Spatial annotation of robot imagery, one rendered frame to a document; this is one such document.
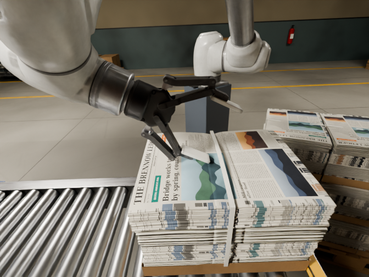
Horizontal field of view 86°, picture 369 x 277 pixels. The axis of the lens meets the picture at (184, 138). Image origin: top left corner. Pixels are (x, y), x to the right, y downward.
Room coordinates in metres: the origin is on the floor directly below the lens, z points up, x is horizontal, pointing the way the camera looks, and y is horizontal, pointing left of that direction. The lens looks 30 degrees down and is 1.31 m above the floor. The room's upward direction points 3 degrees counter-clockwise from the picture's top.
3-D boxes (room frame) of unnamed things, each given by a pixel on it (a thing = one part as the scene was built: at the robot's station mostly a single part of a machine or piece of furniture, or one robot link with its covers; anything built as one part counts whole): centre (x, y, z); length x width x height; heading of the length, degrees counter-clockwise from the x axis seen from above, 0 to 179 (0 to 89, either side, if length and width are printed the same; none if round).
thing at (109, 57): (6.73, 2.55, 0.28); 1.20 x 0.80 x 0.56; 89
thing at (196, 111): (1.18, -0.15, 0.50); 0.20 x 0.20 x 1.00; 36
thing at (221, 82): (1.17, -0.13, 1.03); 0.22 x 0.18 x 0.06; 126
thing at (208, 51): (1.18, -0.16, 1.17); 0.18 x 0.16 x 0.22; 63
